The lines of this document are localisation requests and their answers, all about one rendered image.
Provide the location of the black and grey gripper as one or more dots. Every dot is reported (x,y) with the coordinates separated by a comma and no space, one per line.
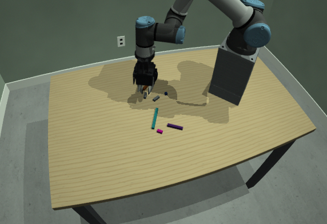
(145,73)

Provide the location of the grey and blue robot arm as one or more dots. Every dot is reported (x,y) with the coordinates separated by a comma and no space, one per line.
(251,30)

